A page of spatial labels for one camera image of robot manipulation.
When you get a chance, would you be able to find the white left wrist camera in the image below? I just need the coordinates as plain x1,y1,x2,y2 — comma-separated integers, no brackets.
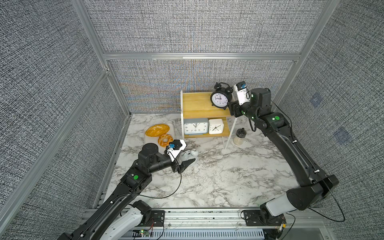
166,140,187,162

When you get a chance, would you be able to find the glass jar with black lid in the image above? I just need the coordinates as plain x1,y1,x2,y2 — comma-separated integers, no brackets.
233,128,247,146

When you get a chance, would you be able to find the sesame seeded bread loaf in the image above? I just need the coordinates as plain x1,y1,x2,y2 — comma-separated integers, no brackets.
145,124,170,137

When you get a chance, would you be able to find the white square alarm clock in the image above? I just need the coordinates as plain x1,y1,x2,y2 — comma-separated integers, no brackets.
209,119,224,135

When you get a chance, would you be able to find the white twin-bell alarm clock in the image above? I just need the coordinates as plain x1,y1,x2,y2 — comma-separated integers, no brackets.
179,149,199,165

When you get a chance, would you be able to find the wooden two-tier shelf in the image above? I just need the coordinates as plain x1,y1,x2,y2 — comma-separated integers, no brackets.
180,91,237,149

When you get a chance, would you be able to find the black twin-bell alarm clock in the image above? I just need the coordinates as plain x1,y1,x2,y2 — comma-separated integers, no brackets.
210,82,234,110

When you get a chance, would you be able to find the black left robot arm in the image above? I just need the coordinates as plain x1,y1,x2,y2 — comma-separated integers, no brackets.
59,140,198,240

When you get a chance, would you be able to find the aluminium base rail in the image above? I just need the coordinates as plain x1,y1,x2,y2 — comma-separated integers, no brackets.
74,207,331,240

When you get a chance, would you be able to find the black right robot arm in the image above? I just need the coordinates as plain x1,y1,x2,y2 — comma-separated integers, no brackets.
229,82,339,225

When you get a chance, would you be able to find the grey rectangular alarm clock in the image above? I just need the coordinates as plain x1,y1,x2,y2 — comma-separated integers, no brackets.
183,118,209,135

